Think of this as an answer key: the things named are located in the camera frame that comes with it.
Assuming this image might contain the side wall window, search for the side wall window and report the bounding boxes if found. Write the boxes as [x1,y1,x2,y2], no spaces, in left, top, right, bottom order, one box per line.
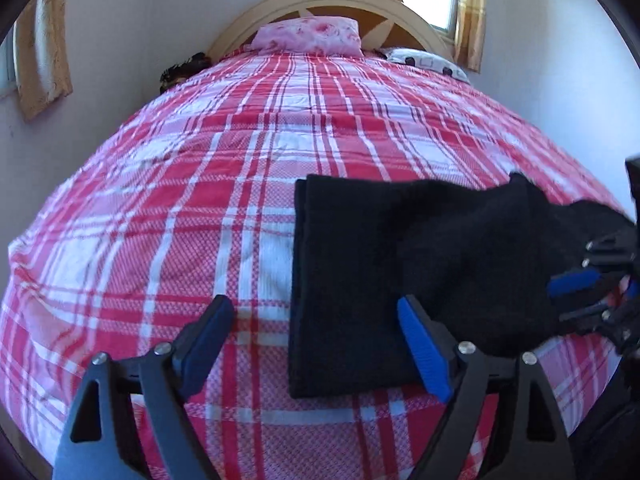
[0,35,20,98]

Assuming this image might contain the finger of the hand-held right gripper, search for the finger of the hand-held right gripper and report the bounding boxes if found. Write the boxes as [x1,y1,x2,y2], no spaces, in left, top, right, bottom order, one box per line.
[557,299,640,342]
[547,224,640,299]

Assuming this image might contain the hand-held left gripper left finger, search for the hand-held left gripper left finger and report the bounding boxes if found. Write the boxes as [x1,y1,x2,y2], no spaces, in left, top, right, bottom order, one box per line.
[52,295,236,480]

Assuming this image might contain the white patterned pillow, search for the white patterned pillow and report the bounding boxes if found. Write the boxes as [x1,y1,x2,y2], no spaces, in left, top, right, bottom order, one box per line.
[382,47,471,83]

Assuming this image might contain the dark fluffy object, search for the dark fluffy object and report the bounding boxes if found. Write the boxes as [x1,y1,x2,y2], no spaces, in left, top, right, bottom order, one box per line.
[160,51,213,93]

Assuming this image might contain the beige wooden headboard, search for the beige wooden headboard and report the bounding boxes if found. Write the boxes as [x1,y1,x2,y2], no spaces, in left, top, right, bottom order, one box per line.
[207,0,453,63]

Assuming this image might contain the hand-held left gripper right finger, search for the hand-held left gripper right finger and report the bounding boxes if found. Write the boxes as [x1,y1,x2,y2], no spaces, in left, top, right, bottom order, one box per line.
[396,294,576,480]

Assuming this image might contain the red plaid bed blanket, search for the red plaid bed blanket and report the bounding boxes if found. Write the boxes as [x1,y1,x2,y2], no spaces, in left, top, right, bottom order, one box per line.
[0,50,636,480]

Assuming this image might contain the pink floral pillow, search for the pink floral pillow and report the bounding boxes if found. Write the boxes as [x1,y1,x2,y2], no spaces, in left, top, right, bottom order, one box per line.
[250,16,362,56]

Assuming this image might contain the tan curtain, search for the tan curtain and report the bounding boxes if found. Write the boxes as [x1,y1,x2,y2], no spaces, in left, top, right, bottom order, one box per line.
[452,0,487,73]
[14,0,74,122]

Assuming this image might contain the black pants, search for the black pants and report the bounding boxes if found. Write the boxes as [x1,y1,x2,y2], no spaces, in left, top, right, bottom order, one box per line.
[287,172,636,401]

